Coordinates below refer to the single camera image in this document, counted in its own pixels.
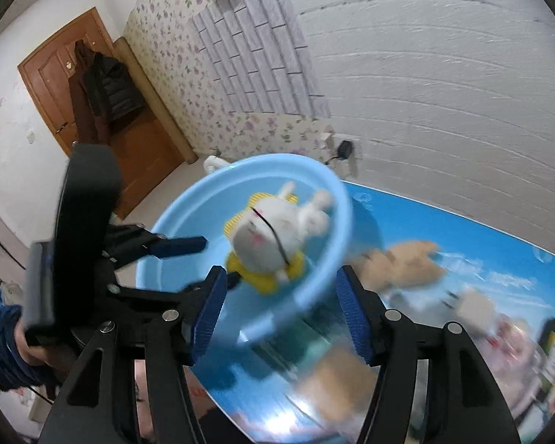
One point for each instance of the white and yellow plush toy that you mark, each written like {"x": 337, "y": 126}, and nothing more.
{"x": 259, "y": 240}

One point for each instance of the black puffer jacket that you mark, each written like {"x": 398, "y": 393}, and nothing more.
{"x": 113, "y": 88}

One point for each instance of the dark object with green label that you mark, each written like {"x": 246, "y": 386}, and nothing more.
{"x": 554, "y": 347}

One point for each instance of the brown wooden door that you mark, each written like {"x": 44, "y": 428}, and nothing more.
{"x": 138, "y": 148}

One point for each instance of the brown coat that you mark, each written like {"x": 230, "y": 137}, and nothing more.
{"x": 81, "y": 101}

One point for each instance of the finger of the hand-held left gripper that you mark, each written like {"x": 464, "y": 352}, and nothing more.
{"x": 143, "y": 293}
{"x": 180, "y": 245}

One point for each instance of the white wall socket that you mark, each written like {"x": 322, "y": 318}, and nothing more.
{"x": 358, "y": 148}

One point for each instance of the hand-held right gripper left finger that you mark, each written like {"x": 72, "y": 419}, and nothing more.
{"x": 210, "y": 314}

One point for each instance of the white wall switch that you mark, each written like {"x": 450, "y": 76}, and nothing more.
{"x": 30, "y": 138}

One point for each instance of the printed blue desktop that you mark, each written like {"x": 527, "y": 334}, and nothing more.
{"x": 467, "y": 240}

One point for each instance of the white charger plug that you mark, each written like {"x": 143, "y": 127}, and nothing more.
{"x": 474, "y": 310}

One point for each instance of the brown plush toy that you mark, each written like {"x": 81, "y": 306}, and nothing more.
{"x": 407, "y": 263}

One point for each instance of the light blue plastic basin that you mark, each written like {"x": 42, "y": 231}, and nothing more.
{"x": 189, "y": 212}

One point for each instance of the black power plug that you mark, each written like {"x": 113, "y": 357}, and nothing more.
{"x": 344, "y": 150}

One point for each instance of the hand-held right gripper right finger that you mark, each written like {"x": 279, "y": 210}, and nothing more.
{"x": 354, "y": 314}

